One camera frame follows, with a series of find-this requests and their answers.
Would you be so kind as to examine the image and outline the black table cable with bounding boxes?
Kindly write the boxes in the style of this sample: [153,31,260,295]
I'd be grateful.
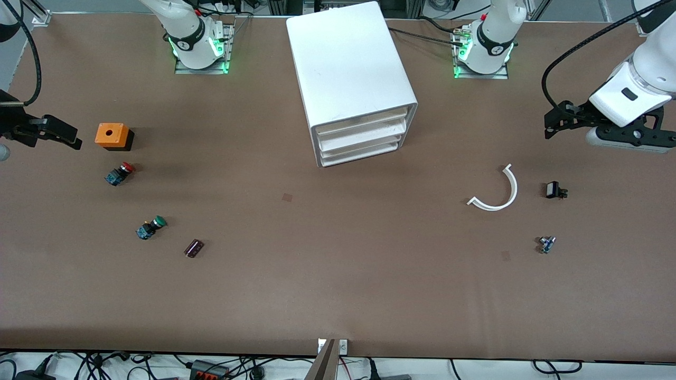
[389,27,465,48]
[417,17,461,35]

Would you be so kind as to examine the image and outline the green push button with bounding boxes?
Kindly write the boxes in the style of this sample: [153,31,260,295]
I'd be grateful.
[136,215,167,241]

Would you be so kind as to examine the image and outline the black red power strip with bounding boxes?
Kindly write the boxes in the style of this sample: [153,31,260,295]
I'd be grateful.
[190,360,231,380]

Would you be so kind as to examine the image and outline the black camera bracket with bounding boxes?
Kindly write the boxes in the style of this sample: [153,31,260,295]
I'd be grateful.
[597,106,676,148]
[0,90,37,147]

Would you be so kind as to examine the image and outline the aluminium frame profile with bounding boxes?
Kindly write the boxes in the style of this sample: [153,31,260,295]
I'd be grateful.
[21,0,52,26]

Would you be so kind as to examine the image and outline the black left camera bracket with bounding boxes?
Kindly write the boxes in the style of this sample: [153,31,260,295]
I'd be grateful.
[597,106,676,148]

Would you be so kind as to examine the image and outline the orange box with hole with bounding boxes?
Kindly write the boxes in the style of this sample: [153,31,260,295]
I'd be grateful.
[95,123,135,152]

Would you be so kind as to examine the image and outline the brown wooden bar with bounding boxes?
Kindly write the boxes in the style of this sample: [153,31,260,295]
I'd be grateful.
[305,339,336,380]

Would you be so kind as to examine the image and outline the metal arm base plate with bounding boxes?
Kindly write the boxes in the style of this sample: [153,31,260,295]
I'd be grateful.
[174,21,236,75]
[453,26,510,80]

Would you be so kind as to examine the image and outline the black looped cable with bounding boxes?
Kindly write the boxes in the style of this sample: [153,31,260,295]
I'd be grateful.
[532,360,583,374]

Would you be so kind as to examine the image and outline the black right camera bracket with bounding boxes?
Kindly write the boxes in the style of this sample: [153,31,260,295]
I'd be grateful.
[0,90,37,147]

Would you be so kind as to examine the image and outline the red push button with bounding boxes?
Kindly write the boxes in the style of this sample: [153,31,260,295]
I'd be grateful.
[104,162,136,187]

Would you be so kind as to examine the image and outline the white drawer cabinet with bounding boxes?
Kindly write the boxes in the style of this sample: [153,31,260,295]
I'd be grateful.
[286,1,419,168]

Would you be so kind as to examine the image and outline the white curved plastic strip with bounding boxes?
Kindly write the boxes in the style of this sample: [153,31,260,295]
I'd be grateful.
[467,164,519,212]

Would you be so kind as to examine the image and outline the white plastic drawer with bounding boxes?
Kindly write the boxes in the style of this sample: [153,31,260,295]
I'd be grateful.
[320,135,406,160]
[315,108,410,152]
[322,142,400,168]

